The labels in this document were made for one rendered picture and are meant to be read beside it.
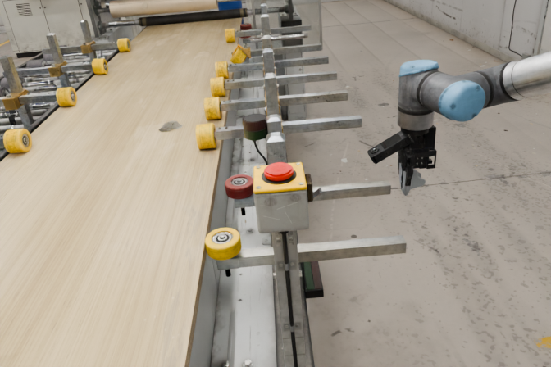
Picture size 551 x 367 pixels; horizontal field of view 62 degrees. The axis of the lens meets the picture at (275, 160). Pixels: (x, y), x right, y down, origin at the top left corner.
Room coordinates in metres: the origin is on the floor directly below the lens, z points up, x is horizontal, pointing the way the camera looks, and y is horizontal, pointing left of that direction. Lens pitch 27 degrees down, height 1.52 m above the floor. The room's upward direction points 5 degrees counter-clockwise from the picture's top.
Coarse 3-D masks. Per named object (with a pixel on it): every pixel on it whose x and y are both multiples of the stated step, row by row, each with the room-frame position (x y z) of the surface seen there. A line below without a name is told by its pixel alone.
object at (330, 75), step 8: (320, 72) 1.86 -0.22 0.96; (328, 72) 1.84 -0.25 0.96; (336, 72) 1.83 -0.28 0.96; (232, 80) 1.85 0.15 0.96; (240, 80) 1.84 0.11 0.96; (248, 80) 1.83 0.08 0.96; (256, 80) 1.83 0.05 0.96; (280, 80) 1.83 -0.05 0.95; (288, 80) 1.83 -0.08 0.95; (296, 80) 1.83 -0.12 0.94; (304, 80) 1.83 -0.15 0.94; (312, 80) 1.83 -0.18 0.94; (320, 80) 1.83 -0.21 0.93; (232, 88) 1.83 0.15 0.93
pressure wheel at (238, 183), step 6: (240, 174) 1.13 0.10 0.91; (246, 174) 1.13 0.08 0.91; (228, 180) 1.10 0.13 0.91; (234, 180) 1.10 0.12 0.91; (240, 180) 1.09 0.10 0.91; (246, 180) 1.10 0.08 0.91; (252, 180) 1.09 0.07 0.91; (228, 186) 1.07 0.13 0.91; (234, 186) 1.07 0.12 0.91; (240, 186) 1.07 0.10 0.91; (246, 186) 1.06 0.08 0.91; (252, 186) 1.08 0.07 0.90; (228, 192) 1.07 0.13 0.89; (234, 192) 1.06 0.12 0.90; (240, 192) 1.06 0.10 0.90; (246, 192) 1.06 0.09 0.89; (252, 192) 1.07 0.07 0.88; (234, 198) 1.06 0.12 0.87; (240, 198) 1.06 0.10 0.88
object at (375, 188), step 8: (336, 184) 1.11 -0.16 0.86; (344, 184) 1.10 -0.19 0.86; (352, 184) 1.10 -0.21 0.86; (360, 184) 1.10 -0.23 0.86; (368, 184) 1.09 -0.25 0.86; (376, 184) 1.09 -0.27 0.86; (384, 184) 1.08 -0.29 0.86; (328, 192) 1.08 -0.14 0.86; (336, 192) 1.08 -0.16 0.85; (344, 192) 1.08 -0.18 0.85; (352, 192) 1.08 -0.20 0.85; (360, 192) 1.08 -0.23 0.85; (368, 192) 1.08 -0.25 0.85; (376, 192) 1.08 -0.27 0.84; (384, 192) 1.08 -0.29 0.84; (240, 200) 1.08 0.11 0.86; (248, 200) 1.08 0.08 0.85; (320, 200) 1.08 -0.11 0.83
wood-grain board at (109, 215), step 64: (128, 64) 2.53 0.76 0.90; (192, 64) 2.40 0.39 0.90; (64, 128) 1.63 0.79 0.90; (128, 128) 1.58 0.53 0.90; (192, 128) 1.52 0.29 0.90; (0, 192) 1.17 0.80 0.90; (64, 192) 1.13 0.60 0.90; (128, 192) 1.10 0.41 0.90; (192, 192) 1.07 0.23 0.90; (0, 256) 0.86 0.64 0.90; (64, 256) 0.83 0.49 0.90; (128, 256) 0.81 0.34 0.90; (192, 256) 0.79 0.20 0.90; (0, 320) 0.65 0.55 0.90; (64, 320) 0.64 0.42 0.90; (128, 320) 0.62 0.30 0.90; (192, 320) 0.61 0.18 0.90
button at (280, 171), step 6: (276, 162) 0.56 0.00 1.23; (282, 162) 0.56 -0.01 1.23; (270, 168) 0.55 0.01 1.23; (276, 168) 0.55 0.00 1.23; (282, 168) 0.54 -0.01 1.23; (288, 168) 0.54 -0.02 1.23; (264, 174) 0.54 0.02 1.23; (270, 174) 0.53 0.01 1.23; (276, 174) 0.53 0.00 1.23; (282, 174) 0.53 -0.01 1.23; (288, 174) 0.53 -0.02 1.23; (276, 180) 0.53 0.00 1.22; (282, 180) 0.53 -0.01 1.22
